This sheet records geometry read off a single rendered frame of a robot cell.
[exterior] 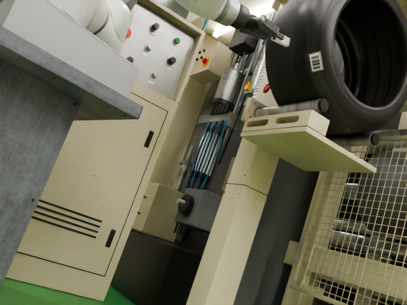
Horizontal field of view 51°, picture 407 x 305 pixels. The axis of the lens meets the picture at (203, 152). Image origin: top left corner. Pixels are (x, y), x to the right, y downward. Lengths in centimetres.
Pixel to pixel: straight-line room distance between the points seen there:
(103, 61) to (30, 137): 28
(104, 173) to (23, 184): 60
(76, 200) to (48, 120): 58
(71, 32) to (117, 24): 37
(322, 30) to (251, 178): 62
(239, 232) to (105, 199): 56
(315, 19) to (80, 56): 77
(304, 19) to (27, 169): 99
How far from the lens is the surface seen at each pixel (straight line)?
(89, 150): 176
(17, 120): 122
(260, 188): 174
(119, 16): 156
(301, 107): 150
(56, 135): 125
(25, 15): 117
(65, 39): 119
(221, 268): 168
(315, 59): 147
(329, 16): 153
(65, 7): 136
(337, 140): 173
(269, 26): 144
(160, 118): 187
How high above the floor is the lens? 33
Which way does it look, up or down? 12 degrees up
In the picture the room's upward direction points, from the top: 20 degrees clockwise
